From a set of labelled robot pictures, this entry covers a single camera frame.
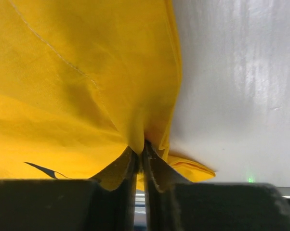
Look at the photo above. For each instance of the yellow printed cloth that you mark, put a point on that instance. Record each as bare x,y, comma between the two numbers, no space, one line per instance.
81,80

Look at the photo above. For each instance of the aluminium mounting rail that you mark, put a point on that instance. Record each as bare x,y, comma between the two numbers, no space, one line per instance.
140,213

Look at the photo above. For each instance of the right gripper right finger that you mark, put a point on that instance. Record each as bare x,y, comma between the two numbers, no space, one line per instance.
174,203

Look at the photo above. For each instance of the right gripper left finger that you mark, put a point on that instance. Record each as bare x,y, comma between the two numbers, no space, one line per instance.
105,202

